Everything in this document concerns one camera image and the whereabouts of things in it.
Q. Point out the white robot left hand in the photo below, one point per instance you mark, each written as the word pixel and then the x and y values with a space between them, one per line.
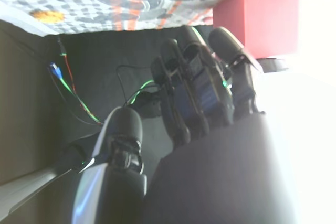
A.
pixel 210 176

